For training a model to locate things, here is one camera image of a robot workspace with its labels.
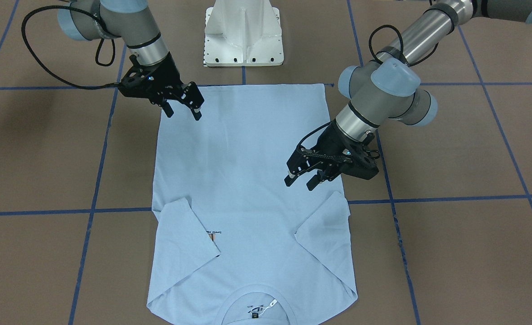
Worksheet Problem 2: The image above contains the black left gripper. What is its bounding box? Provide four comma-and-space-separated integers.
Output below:
284, 120, 375, 191

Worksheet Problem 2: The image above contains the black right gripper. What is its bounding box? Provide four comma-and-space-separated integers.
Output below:
130, 53, 204, 121

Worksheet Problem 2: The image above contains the light blue t-shirt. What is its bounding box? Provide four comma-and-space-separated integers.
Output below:
146, 84, 358, 325

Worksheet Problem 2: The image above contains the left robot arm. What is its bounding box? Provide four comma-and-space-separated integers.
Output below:
285, 0, 532, 190

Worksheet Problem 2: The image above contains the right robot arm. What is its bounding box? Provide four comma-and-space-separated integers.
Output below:
58, 0, 204, 120

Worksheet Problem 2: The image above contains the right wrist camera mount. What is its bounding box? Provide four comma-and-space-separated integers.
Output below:
118, 65, 153, 99

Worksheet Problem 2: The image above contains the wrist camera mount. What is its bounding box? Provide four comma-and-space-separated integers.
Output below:
118, 65, 153, 99
341, 132, 380, 180

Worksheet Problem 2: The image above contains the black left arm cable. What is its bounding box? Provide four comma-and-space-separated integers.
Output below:
296, 25, 440, 156

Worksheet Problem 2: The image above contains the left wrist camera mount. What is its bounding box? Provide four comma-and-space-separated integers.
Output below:
341, 132, 380, 180

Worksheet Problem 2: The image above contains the white camera pillar base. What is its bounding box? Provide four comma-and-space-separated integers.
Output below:
203, 0, 285, 67

